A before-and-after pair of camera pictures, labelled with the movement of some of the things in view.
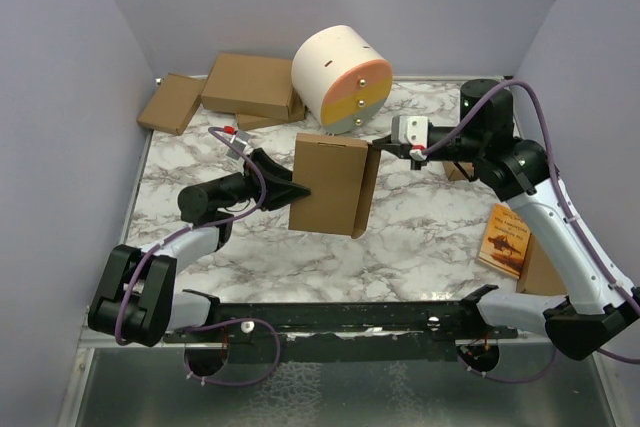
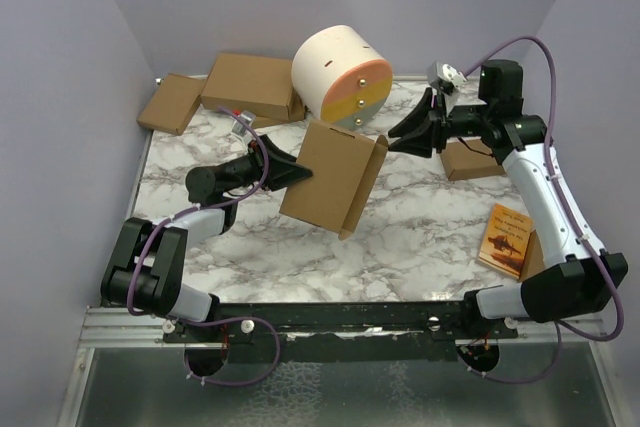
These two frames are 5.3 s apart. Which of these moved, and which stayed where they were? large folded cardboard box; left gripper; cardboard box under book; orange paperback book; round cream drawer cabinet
Moved: left gripper
Stayed: cardboard box under book; large folded cardboard box; round cream drawer cabinet; orange paperback book
